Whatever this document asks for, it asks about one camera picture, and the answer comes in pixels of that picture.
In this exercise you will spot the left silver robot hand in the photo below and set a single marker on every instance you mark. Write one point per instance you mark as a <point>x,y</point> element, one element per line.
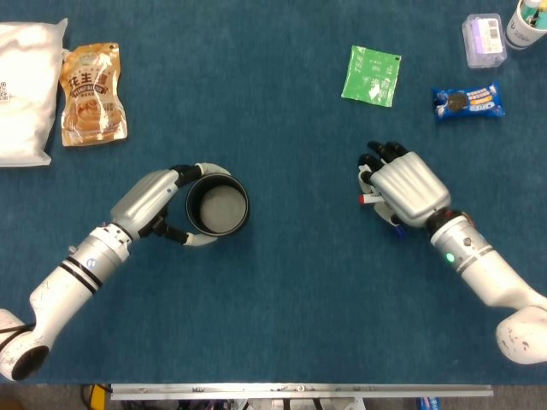
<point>141,200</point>

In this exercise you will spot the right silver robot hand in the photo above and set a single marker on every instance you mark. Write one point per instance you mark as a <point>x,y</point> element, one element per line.
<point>410,188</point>

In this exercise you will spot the red cap marker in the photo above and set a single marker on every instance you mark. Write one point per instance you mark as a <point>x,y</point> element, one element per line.
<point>367,198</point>

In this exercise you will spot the blue cap marker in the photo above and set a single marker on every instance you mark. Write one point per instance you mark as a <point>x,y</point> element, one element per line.
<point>400,232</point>

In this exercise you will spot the black mesh pen holder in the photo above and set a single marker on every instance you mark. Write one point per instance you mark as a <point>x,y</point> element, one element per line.
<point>218,209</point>

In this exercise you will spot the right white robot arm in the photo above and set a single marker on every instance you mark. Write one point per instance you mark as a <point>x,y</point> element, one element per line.
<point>491,273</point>

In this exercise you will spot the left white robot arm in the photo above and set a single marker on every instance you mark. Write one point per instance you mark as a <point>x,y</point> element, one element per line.
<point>64,277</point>

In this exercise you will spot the blue Oreo cookie pack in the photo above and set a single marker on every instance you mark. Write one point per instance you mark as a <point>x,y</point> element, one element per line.
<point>470,102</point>

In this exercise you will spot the orange peanut snack pouch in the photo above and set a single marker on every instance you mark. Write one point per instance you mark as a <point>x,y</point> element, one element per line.
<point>92,98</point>

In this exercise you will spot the green sachet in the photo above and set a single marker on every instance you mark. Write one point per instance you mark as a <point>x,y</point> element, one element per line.
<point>372,77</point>

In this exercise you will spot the clear plastic box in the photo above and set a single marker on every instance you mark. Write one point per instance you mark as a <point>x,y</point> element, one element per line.
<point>483,42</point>

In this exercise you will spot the white plastic bag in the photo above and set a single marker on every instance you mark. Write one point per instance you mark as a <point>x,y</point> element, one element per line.
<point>25,85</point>

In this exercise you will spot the blue felt table cover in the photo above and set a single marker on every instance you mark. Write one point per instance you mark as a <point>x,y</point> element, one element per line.
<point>273,299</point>

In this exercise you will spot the white paper cup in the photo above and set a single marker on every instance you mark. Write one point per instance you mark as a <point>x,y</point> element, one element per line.
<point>523,36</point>

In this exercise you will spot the white green tube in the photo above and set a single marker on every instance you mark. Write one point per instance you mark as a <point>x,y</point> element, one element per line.
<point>532,5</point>

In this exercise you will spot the aluminium table edge rail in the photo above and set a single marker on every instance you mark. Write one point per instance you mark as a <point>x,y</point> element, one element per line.
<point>299,390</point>

